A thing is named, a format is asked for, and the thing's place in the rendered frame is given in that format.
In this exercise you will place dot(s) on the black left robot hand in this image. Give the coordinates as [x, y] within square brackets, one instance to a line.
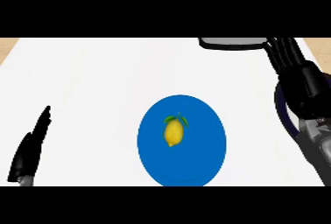
[27, 152]

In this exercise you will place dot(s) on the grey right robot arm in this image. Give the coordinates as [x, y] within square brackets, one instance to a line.
[318, 145]

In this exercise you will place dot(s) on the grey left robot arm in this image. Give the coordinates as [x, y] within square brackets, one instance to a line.
[26, 180]

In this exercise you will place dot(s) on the yellow lemon with green leaves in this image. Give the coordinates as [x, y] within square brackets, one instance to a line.
[174, 131]

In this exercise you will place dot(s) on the blue oval plate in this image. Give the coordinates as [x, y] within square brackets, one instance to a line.
[181, 140]

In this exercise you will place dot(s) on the dark navy plate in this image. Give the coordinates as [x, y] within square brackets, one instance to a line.
[281, 108]

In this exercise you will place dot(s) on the grey pan with black rim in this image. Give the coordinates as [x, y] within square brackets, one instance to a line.
[233, 43]

